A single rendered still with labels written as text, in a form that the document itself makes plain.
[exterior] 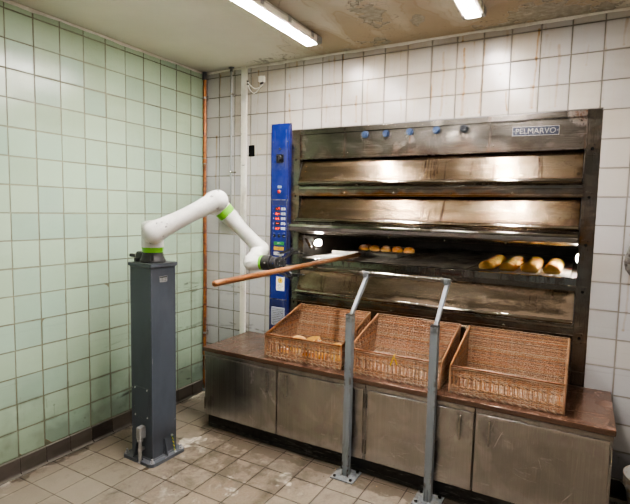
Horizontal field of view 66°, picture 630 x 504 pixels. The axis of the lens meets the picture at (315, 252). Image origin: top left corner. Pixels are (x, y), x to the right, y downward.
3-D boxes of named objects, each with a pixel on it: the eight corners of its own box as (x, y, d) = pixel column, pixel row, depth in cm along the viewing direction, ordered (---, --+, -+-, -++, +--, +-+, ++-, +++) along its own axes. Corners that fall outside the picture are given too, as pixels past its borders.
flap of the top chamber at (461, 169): (299, 186, 348) (304, 160, 353) (582, 184, 262) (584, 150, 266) (296, 183, 345) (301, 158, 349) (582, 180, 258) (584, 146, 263)
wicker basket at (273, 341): (299, 339, 355) (300, 302, 353) (371, 351, 329) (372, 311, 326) (262, 356, 312) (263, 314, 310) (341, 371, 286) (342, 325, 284)
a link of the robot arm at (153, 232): (136, 228, 264) (223, 185, 278) (136, 226, 279) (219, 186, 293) (148, 249, 267) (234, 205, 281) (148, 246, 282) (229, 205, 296)
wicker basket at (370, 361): (375, 352, 326) (376, 312, 324) (460, 366, 300) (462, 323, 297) (345, 373, 284) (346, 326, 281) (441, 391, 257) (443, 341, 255)
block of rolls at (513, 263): (492, 261, 359) (493, 253, 359) (565, 265, 336) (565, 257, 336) (477, 268, 306) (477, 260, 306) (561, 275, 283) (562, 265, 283)
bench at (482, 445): (250, 401, 384) (250, 330, 379) (603, 493, 267) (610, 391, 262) (201, 428, 336) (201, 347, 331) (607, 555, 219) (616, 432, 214)
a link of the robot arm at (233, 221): (218, 223, 302) (228, 216, 295) (226, 213, 310) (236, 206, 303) (257, 263, 313) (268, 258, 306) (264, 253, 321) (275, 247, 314)
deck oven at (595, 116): (366, 348, 541) (372, 158, 523) (579, 384, 439) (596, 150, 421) (269, 406, 375) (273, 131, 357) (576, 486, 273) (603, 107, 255)
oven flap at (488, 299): (297, 292, 355) (302, 266, 359) (572, 325, 269) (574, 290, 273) (294, 291, 352) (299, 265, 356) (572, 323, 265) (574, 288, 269)
